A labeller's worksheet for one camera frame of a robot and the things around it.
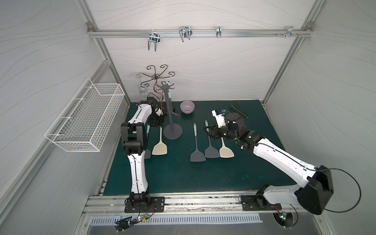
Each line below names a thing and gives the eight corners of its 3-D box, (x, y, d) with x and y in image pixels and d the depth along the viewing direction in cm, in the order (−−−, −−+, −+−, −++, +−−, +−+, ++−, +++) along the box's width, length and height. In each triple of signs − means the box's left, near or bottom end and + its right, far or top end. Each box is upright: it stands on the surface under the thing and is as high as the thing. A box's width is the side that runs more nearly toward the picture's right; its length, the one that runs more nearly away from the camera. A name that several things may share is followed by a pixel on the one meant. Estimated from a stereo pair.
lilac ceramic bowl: (184, 116, 111) (184, 111, 107) (178, 107, 117) (178, 102, 113) (196, 111, 115) (196, 106, 111) (190, 102, 121) (190, 98, 117)
